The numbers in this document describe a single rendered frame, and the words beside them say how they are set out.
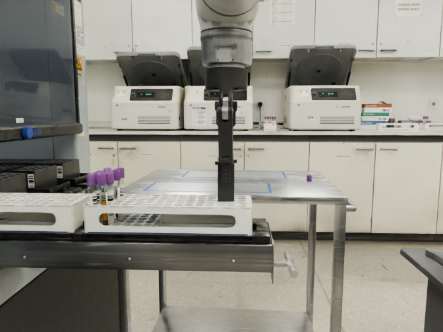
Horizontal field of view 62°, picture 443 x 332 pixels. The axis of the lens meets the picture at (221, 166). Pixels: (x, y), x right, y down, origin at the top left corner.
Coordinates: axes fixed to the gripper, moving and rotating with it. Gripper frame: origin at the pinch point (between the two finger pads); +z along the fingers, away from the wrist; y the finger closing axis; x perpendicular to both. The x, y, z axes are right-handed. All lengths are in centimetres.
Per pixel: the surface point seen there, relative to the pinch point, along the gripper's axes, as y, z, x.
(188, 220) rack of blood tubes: -4.7, 8.7, -7.7
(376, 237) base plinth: -234, 87, 115
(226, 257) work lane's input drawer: 6.8, 11.8, 0.3
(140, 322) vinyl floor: -104, 90, -46
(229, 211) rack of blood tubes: 5.0, 4.3, 0.8
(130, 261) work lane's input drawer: 6.7, 12.8, -16.1
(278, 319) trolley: -61, 62, 17
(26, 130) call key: -19, -8, -48
